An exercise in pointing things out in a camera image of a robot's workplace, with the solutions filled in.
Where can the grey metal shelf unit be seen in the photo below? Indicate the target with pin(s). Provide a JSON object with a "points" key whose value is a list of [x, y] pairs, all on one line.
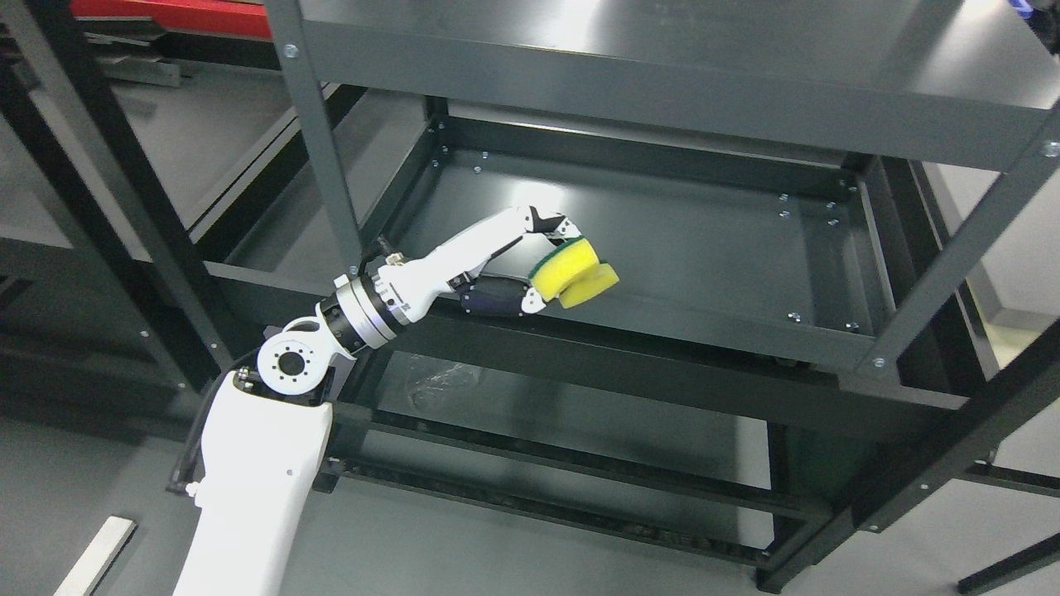
{"points": [[792, 194]]}

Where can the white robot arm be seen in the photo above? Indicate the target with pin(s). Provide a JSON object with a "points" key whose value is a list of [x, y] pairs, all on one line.
{"points": [[263, 436]]}

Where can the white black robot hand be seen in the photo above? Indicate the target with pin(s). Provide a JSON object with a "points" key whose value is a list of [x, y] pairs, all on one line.
{"points": [[464, 265]]}

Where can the green yellow sponge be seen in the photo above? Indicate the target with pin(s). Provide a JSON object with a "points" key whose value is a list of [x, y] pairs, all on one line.
{"points": [[572, 274]]}

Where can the white floor block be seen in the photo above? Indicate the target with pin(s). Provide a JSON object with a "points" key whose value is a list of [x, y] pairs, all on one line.
{"points": [[98, 556]]}

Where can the red metal beam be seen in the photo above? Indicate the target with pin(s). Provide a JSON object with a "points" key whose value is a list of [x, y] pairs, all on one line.
{"points": [[239, 18]]}

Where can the black metal shelf rack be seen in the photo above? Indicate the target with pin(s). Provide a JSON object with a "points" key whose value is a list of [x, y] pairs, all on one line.
{"points": [[135, 166]]}

